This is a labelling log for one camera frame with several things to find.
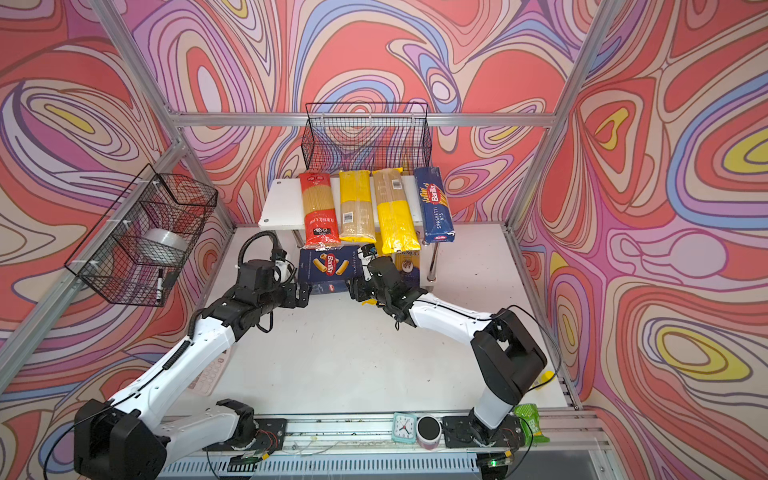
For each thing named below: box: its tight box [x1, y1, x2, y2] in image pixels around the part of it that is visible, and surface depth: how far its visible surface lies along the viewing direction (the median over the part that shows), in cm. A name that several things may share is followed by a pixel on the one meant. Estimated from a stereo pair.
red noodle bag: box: [299, 172, 341, 250], surface depth 75 cm
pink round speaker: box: [416, 415, 442, 450], surface depth 72 cm
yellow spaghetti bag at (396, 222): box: [372, 167, 421, 254], surface depth 74 cm
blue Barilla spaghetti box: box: [414, 166, 456, 243], surface depth 73 cm
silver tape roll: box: [137, 228, 189, 267], surface depth 74 cm
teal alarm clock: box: [392, 412, 417, 444], surface depth 74 cm
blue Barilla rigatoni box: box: [298, 245, 362, 295], surface depth 93 cm
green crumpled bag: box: [514, 403, 550, 444], surface depth 75 cm
